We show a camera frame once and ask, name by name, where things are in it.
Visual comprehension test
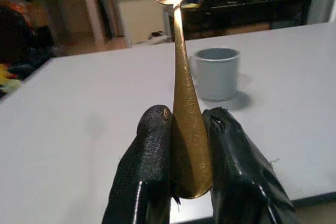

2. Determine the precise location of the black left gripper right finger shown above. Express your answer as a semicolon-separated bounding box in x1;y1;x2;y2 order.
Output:
201;106;302;224

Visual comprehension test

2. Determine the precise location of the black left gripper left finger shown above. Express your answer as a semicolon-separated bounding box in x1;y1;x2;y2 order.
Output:
101;104;174;224

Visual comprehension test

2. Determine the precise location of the black shelf unit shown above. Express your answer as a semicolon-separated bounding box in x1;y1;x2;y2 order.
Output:
181;0;314;38

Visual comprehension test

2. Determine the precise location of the grey plastic cup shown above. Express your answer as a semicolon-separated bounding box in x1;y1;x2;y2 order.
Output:
193;47;241;101

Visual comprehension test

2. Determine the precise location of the gold metal spoon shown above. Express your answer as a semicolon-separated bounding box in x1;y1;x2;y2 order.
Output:
151;0;213;199

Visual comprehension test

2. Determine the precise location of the pale yellow plush toy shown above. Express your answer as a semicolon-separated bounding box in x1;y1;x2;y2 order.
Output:
0;63;23;94

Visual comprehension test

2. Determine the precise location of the red yellow toy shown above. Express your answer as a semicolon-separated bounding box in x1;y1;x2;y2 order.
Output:
14;1;50;28

